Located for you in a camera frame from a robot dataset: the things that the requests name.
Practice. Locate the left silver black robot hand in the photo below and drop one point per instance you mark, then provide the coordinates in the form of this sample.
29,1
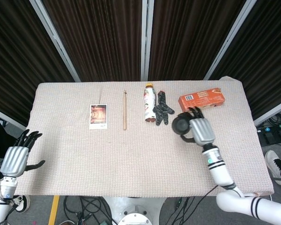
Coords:
14,161

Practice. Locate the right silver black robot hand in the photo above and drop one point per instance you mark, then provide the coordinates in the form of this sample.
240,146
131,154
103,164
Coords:
202,132

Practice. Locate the black round case base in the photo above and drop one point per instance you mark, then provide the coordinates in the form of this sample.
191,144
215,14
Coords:
173,126

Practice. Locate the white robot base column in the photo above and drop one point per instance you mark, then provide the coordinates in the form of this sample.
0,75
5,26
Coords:
133,211

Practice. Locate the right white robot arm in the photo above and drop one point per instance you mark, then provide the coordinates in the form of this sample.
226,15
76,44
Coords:
219,171

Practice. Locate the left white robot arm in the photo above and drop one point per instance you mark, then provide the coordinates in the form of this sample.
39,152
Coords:
4,189

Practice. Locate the orange cardboard box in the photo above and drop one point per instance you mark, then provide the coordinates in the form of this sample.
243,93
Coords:
201,99

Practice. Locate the black and white sneaker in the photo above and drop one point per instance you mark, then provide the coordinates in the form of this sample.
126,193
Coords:
23,204

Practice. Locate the grey black striped glove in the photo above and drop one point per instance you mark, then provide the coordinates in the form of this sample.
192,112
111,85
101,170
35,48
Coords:
162,109

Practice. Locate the white plastic drink bottle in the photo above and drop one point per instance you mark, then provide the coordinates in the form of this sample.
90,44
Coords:
150,103

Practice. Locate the wooden stick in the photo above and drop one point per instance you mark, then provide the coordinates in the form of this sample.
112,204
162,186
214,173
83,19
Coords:
124,110

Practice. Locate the beige waffle tablecloth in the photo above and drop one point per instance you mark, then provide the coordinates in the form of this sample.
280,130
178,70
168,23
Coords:
121,159

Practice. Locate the dark corrugated partition panel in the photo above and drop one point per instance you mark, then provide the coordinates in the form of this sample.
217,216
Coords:
267,58
189,39
103,39
16,58

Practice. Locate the photo card with white border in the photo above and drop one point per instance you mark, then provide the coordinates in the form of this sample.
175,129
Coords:
98,114

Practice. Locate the grey metal partition post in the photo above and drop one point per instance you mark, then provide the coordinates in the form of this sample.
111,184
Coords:
271,111
146,39
7,120
56,42
229,39

